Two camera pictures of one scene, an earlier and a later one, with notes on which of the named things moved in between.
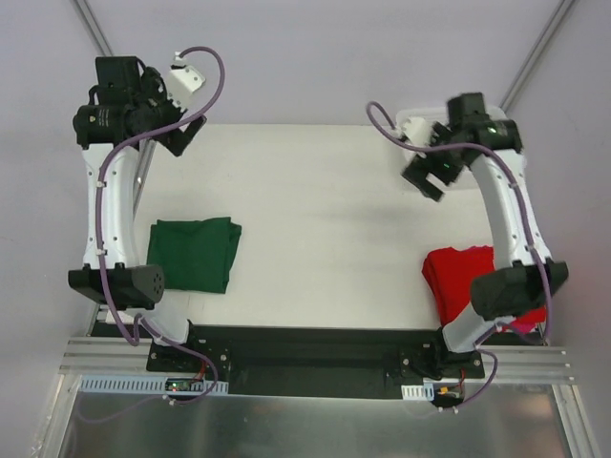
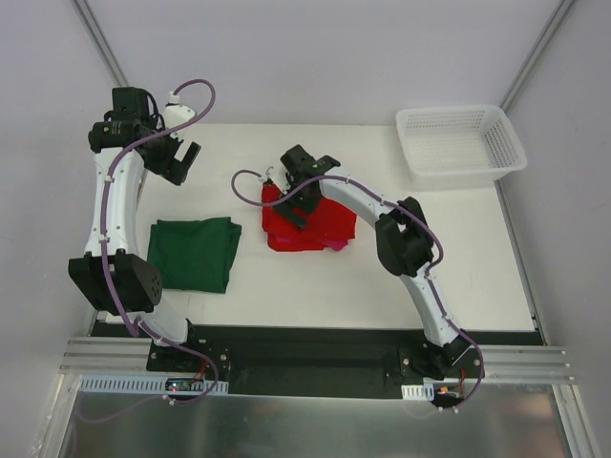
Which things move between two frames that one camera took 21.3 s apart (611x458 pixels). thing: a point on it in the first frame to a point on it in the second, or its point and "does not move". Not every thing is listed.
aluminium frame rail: (93, 357) does not move
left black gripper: (186, 135) to (179, 162)
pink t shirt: (522, 327) to (336, 244)
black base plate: (347, 363) does not move
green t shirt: (194, 255) does not move
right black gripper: (427, 176) to (296, 199)
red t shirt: (451, 274) to (329, 221)
